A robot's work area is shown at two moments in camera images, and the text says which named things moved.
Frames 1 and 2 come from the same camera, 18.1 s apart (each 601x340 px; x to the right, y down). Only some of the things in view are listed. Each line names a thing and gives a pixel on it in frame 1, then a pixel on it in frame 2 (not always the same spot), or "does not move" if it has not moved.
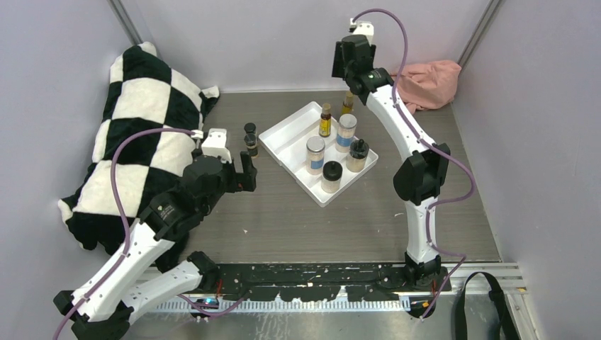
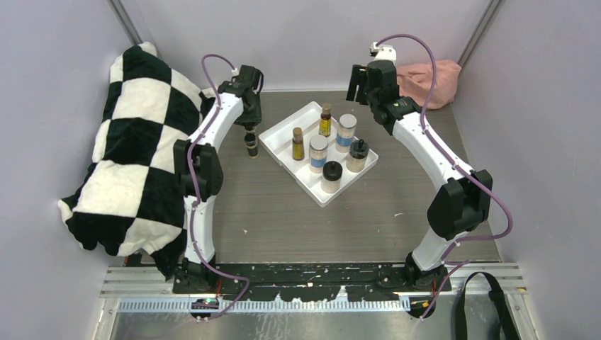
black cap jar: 356,160 does not move
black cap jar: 332,171 does not move
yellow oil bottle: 347,106 -> 298,144
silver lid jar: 347,122 does not move
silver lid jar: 315,147 does not move
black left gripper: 244,180 -> 255,117
